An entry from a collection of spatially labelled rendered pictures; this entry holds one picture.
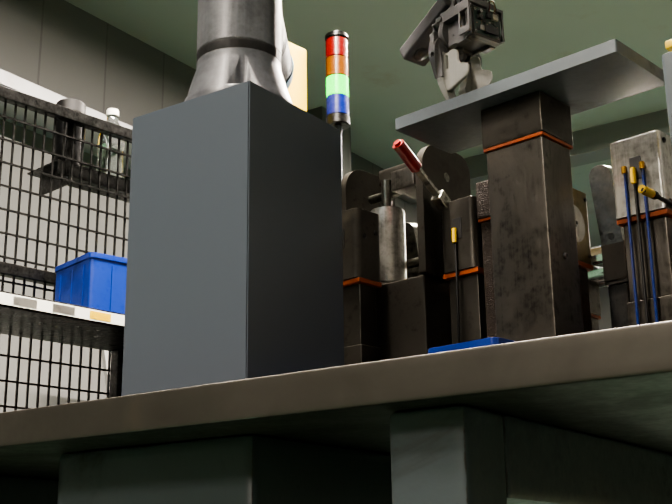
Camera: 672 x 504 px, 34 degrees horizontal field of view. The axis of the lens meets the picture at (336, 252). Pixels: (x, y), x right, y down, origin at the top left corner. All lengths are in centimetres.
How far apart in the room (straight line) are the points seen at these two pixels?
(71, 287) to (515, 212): 115
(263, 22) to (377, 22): 406
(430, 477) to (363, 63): 505
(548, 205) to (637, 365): 64
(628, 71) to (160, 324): 69
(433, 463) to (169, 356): 45
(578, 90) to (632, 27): 428
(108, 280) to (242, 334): 108
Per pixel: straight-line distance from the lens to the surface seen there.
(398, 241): 183
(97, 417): 121
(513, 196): 152
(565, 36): 584
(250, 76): 146
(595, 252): 176
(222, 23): 150
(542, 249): 148
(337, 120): 323
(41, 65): 524
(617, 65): 150
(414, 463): 101
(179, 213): 138
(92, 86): 543
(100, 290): 231
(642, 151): 162
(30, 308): 216
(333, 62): 331
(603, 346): 89
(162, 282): 137
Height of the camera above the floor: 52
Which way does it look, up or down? 16 degrees up
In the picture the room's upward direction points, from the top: 1 degrees counter-clockwise
